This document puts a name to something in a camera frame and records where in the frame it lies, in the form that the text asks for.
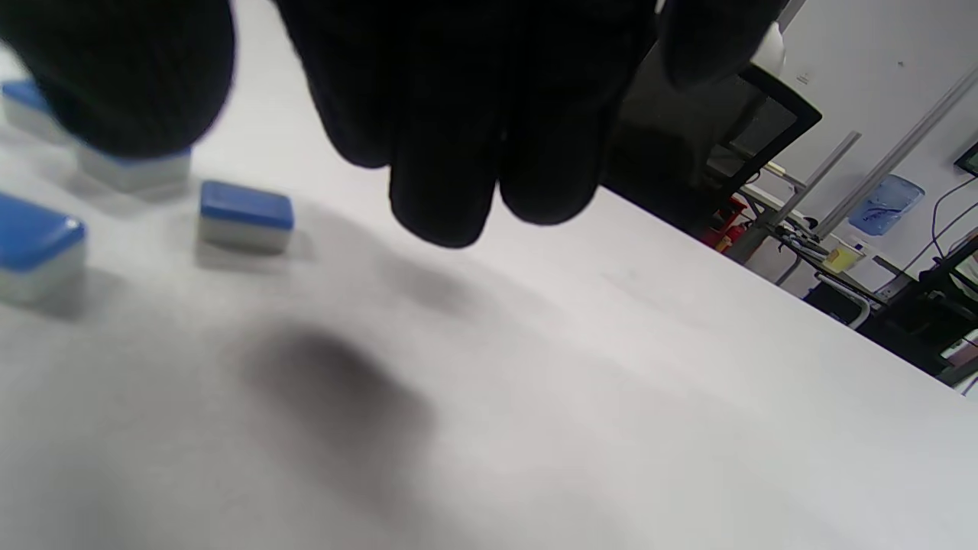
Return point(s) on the yellow box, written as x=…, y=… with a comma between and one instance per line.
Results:
x=840, y=258

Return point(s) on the blue poster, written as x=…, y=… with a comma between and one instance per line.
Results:
x=886, y=205

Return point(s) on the red box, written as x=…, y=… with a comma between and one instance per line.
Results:
x=722, y=229

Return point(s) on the black mesh office chair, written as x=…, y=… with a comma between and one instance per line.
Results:
x=688, y=153

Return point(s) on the person's right hand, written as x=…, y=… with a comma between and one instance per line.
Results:
x=474, y=114

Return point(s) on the grey metal bar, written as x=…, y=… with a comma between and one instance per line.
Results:
x=810, y=189
x=901, y=149

